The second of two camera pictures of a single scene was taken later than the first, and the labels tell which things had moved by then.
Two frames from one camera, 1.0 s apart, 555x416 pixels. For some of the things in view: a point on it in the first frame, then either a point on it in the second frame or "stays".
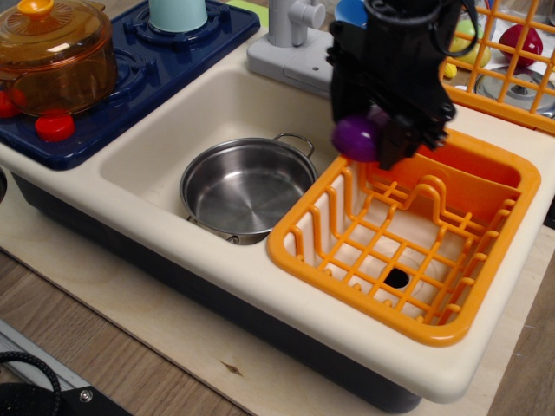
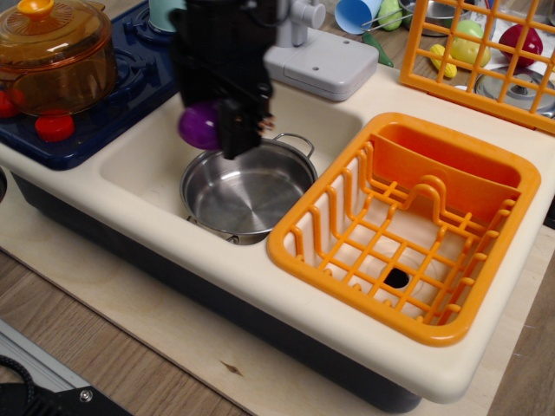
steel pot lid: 532,90 stays
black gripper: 395,60 → 221,47
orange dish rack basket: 419,244 stays
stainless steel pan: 243,189 stays
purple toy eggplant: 355,135 → 200,125
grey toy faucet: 291,50 stays
